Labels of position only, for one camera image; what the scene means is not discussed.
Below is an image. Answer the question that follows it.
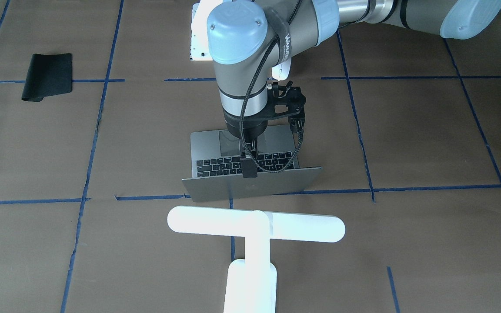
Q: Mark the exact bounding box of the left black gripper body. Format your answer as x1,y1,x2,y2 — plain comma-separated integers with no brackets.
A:
222,81,306,149

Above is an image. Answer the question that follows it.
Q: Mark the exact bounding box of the white computer mouse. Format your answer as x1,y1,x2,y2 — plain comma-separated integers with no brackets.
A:
271,57,291,81

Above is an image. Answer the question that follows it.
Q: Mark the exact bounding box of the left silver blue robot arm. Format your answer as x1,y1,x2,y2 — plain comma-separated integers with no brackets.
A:
207,0,501,178

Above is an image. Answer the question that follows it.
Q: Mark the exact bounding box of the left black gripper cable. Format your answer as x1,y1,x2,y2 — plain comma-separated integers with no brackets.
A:
238,0,304,173

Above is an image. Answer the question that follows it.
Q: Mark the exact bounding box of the grey laptop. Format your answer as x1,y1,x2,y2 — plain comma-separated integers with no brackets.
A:
182,125,322,203

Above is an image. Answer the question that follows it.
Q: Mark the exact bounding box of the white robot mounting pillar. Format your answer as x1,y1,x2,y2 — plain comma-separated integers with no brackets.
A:
190,0,217,61

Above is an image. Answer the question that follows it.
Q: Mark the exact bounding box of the black mouse pad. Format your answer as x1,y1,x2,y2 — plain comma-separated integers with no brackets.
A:
21,53,72,102

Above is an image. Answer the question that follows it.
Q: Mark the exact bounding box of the white desk lamp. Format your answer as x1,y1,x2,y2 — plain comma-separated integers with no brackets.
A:
167,206,346,313

